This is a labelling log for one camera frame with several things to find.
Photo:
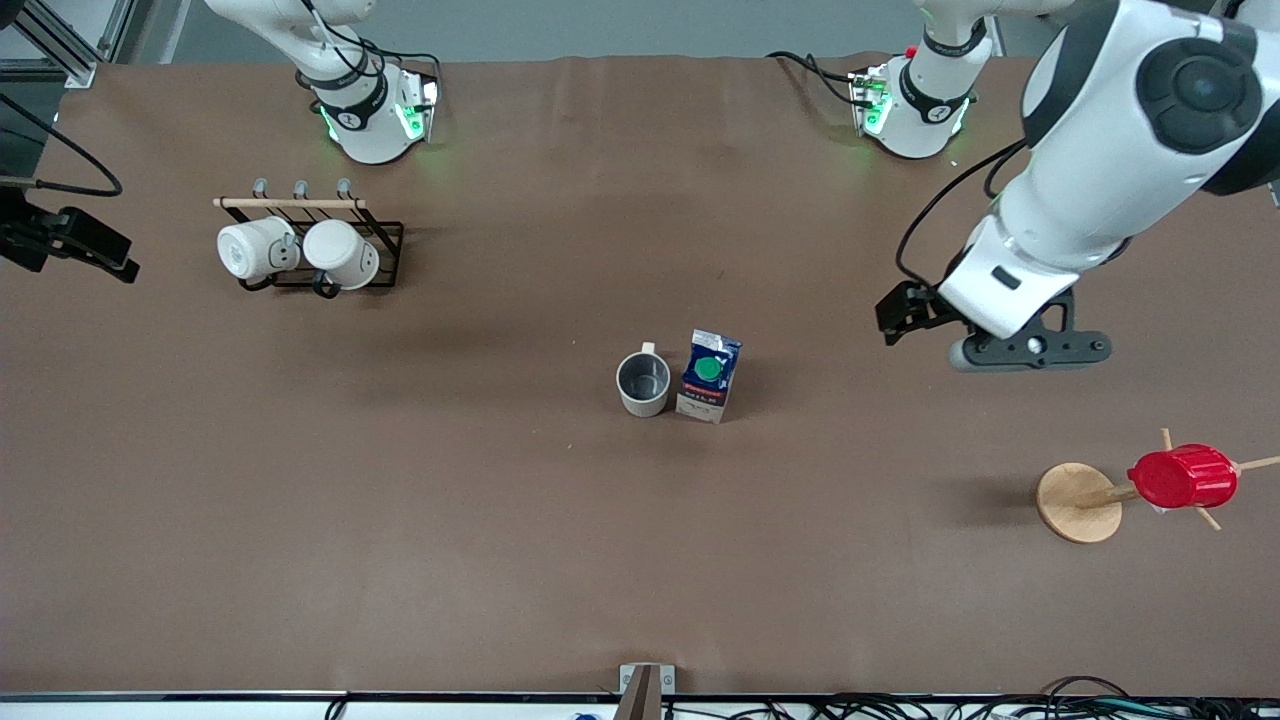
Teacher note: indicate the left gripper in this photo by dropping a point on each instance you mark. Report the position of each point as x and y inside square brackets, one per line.
[926, 303]

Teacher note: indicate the blue white milk carton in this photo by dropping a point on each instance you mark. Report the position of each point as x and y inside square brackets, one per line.
[708, 385]

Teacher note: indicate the grey ceramic mug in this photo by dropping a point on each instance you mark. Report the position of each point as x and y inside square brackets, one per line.
[643, 400]

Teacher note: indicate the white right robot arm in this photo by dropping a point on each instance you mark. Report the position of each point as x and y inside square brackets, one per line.
[370, 130]

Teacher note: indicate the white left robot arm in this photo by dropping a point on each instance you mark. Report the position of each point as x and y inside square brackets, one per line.
[1100, 150]

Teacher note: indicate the red plastic cup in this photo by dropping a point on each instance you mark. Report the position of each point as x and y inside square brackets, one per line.
[1183, 477]

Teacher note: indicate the white mug with face print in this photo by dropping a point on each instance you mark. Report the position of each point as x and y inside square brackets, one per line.
[250, 248]

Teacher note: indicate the plain white mug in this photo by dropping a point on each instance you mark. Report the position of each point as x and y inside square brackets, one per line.
[340, 252]

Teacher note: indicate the wooden mug tree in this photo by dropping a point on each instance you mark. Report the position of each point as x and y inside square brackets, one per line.
[1078, 503]

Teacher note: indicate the brown table cover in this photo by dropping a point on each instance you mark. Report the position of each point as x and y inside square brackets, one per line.
[640, 550]

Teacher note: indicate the aluminium frame profile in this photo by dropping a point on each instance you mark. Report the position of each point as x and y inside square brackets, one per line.
[60, 45]

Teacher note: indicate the metal bracket with post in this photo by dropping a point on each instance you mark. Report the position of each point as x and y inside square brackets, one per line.
[645, 690]

